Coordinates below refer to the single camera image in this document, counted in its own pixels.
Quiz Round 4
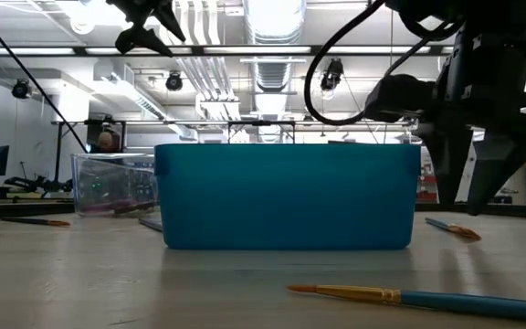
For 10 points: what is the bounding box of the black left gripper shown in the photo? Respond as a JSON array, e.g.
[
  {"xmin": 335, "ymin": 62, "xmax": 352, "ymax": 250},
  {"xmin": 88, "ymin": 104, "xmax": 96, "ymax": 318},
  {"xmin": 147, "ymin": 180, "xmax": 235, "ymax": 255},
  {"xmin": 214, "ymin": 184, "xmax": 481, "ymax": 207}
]
[{"xmin": 106, "ymin": 0, "xmax": 186, "ymax": 57}]

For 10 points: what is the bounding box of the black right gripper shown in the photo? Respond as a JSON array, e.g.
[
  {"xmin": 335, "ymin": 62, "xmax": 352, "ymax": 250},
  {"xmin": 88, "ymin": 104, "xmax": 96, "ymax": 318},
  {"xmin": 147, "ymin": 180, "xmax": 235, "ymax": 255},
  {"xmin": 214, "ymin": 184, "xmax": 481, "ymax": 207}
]
[{"xmin": 415, "ymin": 27, "xmax": 526, "ymax": 215}]

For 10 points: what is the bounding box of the thin blue paintbrush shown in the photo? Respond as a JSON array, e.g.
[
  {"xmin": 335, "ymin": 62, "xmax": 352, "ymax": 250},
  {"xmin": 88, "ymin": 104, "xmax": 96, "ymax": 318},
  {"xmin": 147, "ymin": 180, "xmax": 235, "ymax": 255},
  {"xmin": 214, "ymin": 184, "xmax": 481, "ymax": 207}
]
[
  {"xmin": 136, "ymin": 218, "xmax": 164, "ymax": 234},
  {"xmin": 0, "ymin": 216, "xmax": 72, "ymax": 228},
  {"xmin": 424, "ymin": 217, "xmax": 483, "ymax": 242},
  {"xmin": 287, "ymin": 283, "xmax": 526, "ymax": 324}
]

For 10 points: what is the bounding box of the large teal plastic bin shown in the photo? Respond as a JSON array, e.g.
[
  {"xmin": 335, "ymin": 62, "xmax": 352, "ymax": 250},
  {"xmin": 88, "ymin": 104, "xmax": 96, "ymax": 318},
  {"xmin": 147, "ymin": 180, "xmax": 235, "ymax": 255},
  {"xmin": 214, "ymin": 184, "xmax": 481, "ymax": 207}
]
[{"xmin": 153, "ymin": 143, "xmax": 423, "ymax": 251}]

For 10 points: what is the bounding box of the black overhead beam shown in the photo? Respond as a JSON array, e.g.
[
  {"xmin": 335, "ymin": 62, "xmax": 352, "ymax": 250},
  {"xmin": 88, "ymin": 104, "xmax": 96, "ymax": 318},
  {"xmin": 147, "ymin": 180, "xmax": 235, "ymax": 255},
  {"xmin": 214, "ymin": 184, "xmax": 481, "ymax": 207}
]
[{"xmin": 0, "ymin": 44, "xmax": 526, "ymax": 58}]

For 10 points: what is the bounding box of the black ceiling spotlight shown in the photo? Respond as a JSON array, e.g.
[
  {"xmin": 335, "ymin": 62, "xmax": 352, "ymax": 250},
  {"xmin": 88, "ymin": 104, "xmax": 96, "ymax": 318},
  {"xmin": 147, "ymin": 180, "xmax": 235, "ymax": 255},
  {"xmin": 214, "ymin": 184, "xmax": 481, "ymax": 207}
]
[
  {"xmin": 164, "ymin": 70, "xmax": 184, "ymax": 92},
  {"xmin": 10, "ymin": 78, "xmax": 33, "ymax": 101},
  {"xmin": 319, "ymin": 58, "xmax": 345, "ymax": 92}
]

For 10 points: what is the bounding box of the person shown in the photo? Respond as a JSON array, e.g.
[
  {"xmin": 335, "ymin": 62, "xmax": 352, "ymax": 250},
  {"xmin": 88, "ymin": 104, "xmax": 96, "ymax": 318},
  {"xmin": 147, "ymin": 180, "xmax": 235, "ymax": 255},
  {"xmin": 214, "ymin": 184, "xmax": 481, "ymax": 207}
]
[{"xmin": 89, "ymin": 131, "xmax": 125, "ymax": 166}]

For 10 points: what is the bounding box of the clear plastic bin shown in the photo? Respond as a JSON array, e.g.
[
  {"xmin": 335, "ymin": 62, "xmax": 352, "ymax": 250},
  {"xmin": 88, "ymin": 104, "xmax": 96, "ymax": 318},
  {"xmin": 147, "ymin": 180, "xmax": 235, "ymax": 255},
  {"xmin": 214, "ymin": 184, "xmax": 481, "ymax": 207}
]
[{"xmin": 69, "ymin": 152, "xmax": 159, "ymax": 218}]

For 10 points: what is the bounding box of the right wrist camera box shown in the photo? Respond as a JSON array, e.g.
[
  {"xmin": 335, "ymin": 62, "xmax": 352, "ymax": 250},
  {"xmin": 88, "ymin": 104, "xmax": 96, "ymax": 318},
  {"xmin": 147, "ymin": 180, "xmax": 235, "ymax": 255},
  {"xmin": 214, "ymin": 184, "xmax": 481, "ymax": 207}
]
[{"xmin": 363, "ymin": 74, "xmax": 437, "ymax": 123}]

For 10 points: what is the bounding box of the thin black diagonal cable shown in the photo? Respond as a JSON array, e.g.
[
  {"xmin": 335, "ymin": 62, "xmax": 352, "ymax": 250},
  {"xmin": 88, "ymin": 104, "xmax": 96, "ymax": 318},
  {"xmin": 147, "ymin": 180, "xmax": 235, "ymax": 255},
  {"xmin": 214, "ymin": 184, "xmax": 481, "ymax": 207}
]
[{"xmin": 0, "ymin": 2, "xmax": 90, "ymax": 154}]

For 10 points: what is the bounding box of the silver air duct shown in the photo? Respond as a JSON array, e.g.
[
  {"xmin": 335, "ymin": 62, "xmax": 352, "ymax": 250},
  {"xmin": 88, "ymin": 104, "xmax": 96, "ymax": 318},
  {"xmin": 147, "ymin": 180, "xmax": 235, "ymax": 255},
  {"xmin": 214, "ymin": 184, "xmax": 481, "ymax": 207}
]
[{"xmin": 243, "ymin": 0, "xmax": 309, "ymax": 143}]

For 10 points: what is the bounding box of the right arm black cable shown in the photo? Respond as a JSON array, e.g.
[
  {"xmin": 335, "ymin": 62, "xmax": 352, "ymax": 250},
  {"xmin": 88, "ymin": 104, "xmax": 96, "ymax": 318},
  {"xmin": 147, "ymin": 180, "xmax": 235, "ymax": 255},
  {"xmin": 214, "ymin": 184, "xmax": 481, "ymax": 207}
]
[{"xmin": 302, "ymin": 0, "xmax": 468, "ymax": 128}]

